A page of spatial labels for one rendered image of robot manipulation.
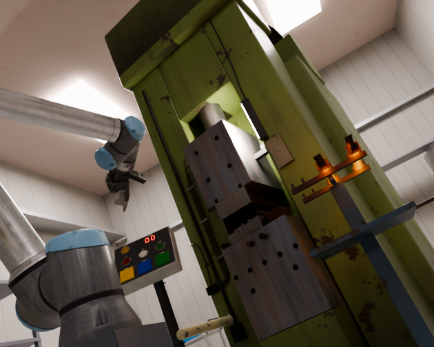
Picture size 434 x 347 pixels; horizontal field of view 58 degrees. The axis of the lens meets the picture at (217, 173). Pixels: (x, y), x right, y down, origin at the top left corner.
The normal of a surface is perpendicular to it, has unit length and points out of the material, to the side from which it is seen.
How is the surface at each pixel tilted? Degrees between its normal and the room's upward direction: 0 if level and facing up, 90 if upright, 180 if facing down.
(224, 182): 90
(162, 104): 90
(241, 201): 90
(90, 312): 70
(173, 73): 90
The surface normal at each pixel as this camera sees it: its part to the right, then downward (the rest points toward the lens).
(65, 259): -0.18, -0.35
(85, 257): 0.30, -0.51
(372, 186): -0.53, -0.15
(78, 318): -0.27, -0.62
